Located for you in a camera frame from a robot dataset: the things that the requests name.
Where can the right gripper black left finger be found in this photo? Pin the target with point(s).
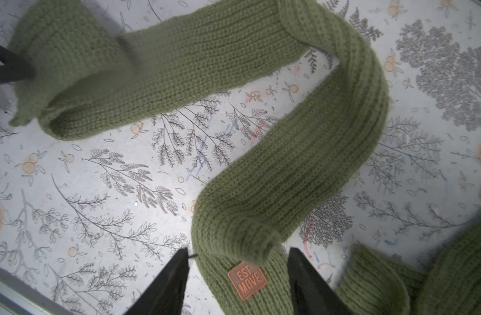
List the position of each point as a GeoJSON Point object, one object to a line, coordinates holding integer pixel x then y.
{"type": "Point", "coordinates": [166, 293]}

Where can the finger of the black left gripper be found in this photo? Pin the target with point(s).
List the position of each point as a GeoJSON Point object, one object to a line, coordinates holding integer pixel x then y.
{"type": "Point", "coordinates": [14, 67]}

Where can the green knit scarf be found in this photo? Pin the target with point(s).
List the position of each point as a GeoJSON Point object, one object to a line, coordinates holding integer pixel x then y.
{"type": "Point", "coordinates": [88, 82]}

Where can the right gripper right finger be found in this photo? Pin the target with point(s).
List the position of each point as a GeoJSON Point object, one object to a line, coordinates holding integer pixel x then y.
{"type": "Point", "coordinates": [310, 293]}

